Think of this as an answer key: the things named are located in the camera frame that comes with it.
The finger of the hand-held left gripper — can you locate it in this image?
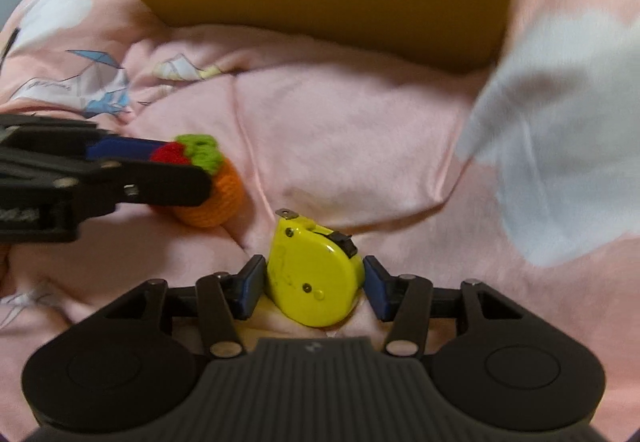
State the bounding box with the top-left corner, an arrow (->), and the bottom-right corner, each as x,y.
0,115 -> 172,164
0,156 -> 213,219

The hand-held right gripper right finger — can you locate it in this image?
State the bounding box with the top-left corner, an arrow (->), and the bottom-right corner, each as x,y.
363,255 -> 547,357

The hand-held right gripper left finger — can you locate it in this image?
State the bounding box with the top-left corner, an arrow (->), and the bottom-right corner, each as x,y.
82,255 -> 267,357

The crochet carrot toy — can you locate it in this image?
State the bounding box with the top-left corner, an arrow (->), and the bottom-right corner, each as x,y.
150,133 -> 247,229

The yellow tape measure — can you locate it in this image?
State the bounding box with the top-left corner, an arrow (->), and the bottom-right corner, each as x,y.
264,207 -> 369,328

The pink printed blanket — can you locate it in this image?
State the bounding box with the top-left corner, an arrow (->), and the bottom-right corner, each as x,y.
0,0 -> 640,442

